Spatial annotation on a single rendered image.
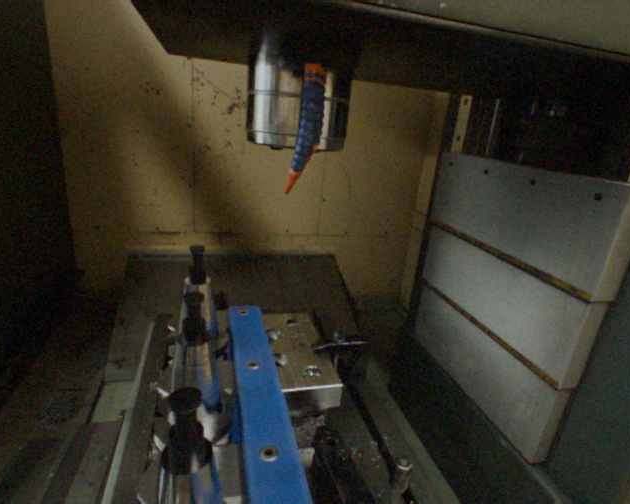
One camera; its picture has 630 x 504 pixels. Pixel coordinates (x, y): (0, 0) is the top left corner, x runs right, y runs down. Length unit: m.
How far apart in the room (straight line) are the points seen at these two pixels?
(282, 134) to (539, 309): 0.54
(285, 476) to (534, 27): 0.40
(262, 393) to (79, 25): 1.50
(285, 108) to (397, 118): 1.28
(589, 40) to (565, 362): 0.50
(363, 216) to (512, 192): 1.08
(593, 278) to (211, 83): 1.38
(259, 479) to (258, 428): 0.05
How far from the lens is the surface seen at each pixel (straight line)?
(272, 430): 0.33
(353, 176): 1.77
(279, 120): 0.57
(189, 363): 0.31
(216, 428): 0.34
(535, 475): 0.93
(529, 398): 0.85
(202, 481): 0.23
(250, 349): 0.42
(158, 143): 1.65
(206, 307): 0.41
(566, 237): 0.75
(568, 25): 0.44
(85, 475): 1.03
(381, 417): 0.86
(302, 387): 0.76
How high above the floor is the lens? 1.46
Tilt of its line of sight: 19 degrees down
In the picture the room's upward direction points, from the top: 6 degrees clockwise
